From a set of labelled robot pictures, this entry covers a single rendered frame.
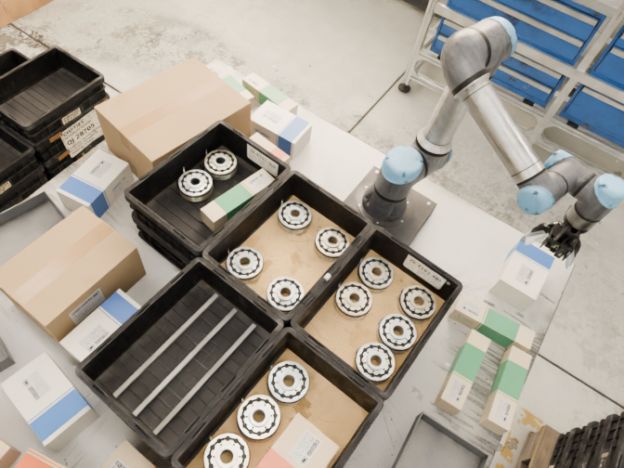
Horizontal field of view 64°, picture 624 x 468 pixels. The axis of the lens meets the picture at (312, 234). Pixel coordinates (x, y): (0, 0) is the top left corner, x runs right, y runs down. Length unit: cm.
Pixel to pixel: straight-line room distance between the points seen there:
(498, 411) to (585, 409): 111
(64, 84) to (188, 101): 89
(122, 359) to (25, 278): 34
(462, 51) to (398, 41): 242
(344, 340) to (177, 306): 45
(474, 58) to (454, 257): 71
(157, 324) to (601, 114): 243
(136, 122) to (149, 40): 185
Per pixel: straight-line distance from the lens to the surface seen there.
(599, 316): 282
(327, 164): 184
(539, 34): 289
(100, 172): 173
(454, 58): 130
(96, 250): 148
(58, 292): 144
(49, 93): 249
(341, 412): 130
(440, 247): 174
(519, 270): 169
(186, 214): 153
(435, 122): 155
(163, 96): 177
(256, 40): 350
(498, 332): 160
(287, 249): 146
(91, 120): 241
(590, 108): 301
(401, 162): 154
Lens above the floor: 208
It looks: 57 degrees down
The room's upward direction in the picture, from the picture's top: 12 degrees clockwise
